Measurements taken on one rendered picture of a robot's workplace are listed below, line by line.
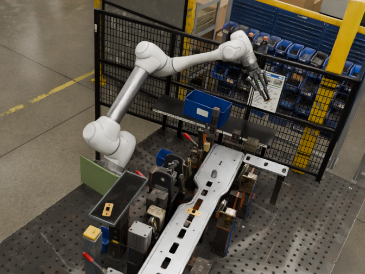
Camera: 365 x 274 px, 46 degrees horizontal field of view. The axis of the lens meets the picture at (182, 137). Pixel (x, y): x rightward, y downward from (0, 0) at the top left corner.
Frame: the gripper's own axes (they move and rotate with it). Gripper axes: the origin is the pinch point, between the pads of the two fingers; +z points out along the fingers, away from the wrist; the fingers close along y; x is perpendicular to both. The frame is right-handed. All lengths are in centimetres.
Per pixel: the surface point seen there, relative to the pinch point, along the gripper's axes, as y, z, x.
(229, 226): -59, 53, -26
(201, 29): 35, -71, 205
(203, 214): -68, 41, -24
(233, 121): -14, 12, 47
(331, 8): 358, -26, 513
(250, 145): -16.7, 28.6, 21.6
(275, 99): 15.1, 9.7, 30.3
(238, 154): -26.7, 29.8, 20.4
